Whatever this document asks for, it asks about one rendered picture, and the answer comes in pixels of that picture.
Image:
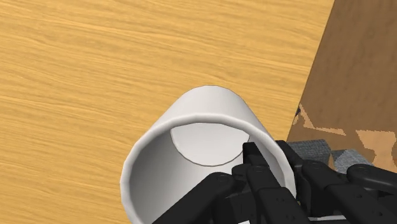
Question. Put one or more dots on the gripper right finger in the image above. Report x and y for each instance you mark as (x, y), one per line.
(341, 198)

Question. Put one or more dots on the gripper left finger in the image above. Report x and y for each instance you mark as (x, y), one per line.
(266, 192)

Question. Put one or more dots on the white cup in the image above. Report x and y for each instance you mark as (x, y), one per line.
(211, 102)

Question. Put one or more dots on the grey fabric furniture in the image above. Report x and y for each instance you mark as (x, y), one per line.
(313, 150)

